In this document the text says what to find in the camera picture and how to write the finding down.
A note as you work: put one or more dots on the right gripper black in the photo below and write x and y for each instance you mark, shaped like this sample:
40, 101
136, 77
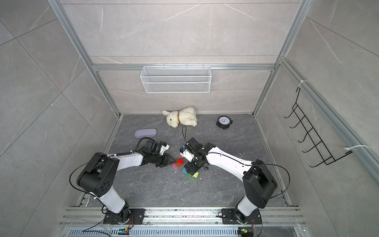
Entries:
190, 168

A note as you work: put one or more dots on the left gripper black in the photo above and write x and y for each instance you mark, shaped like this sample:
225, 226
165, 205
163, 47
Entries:
166, 160

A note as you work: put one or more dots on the red lego brick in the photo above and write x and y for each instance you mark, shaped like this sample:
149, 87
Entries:
180, 162

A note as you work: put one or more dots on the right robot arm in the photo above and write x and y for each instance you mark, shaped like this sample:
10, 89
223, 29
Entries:
259, 183

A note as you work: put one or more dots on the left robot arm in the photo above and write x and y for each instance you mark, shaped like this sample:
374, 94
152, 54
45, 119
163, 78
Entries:
98, 175

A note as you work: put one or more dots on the white plush dog toy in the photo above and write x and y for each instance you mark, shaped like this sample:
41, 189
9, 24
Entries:
186, 116

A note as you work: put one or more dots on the black round clock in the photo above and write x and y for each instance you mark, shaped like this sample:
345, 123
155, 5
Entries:
224, 122

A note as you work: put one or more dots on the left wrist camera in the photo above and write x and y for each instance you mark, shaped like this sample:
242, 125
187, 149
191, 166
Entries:
164, 147

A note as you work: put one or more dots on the white wire mesh basket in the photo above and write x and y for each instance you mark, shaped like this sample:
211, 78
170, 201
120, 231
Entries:
176, 79

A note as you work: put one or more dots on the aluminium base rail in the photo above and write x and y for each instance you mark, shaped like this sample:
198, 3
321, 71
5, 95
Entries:
214, 216

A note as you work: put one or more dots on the white vented cable tray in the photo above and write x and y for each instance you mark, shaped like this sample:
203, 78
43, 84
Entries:
156, 232

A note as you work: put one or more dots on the black wall hook rack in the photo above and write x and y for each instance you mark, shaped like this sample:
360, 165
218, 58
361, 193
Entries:
312, 135

